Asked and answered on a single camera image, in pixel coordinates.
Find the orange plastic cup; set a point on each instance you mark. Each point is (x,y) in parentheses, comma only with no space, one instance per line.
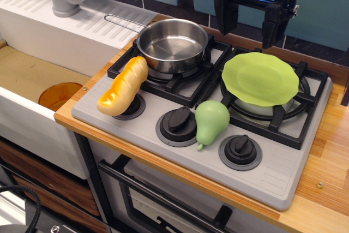
(57,95)

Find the black stove knob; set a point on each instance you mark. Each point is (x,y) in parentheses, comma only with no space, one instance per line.
(177,128)
(240,153)
(135,109)

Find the toy bread loaf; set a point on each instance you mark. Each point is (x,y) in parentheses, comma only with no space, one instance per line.
(124,88)

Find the green toy pear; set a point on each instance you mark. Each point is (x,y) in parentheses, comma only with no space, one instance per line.
(212,117)

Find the black left stove knob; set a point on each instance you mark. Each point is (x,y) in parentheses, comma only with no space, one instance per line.
(135,109)

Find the black right stove knob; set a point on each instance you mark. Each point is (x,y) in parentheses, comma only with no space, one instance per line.
(240,153)

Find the wooden drawer fronts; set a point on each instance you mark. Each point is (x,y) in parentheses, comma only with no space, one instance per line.
(62,193)

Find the black burner grate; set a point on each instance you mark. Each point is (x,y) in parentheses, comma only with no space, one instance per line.
(289,123)
(186,88)

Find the green plastic plate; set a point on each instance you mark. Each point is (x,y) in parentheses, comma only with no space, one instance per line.
(260,79)

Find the oven door with black handle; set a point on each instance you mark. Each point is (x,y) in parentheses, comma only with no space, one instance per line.
(159,203)

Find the black left burner grate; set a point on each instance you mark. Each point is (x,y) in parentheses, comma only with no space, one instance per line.
(186,88)

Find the black middle stove knob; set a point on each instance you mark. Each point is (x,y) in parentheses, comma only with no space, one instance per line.
(177,128)

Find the black right burner grate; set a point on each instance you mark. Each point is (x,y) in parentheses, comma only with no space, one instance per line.
(289,123)

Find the grey toy stove top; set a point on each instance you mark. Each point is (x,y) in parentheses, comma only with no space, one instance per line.
(272,182)

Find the steel pot with handle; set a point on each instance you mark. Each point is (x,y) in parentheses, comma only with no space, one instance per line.
(169,46)

